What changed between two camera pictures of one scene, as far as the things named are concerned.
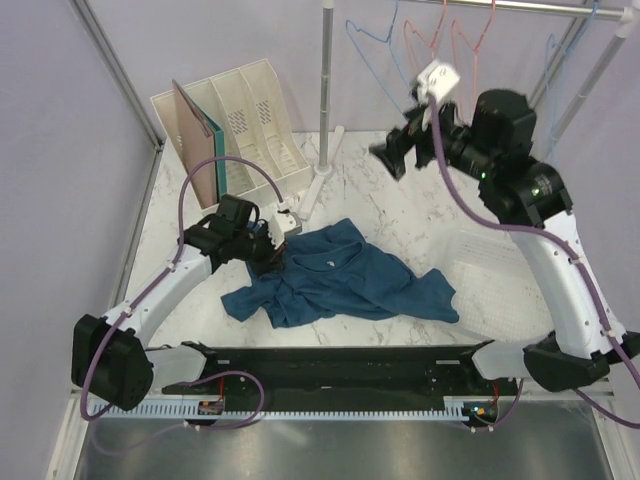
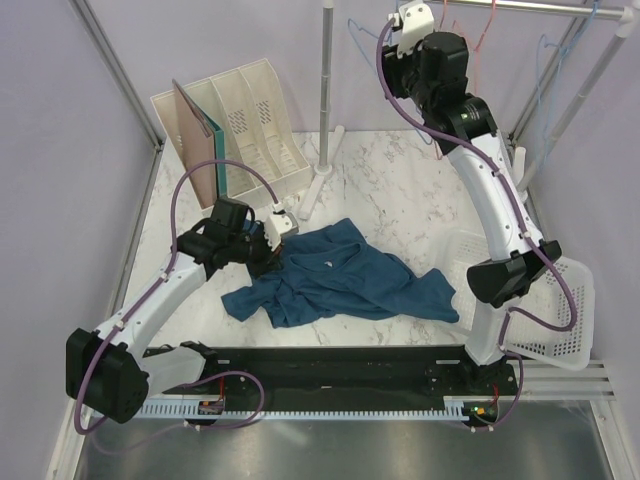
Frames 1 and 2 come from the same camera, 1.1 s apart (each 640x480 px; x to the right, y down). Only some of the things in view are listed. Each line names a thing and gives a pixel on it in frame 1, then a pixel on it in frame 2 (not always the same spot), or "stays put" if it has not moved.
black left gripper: [272, 261] stays put
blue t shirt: [343, 268] stays put
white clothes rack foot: [321, 171] stays put
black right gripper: [400, 140] to [392, 65]
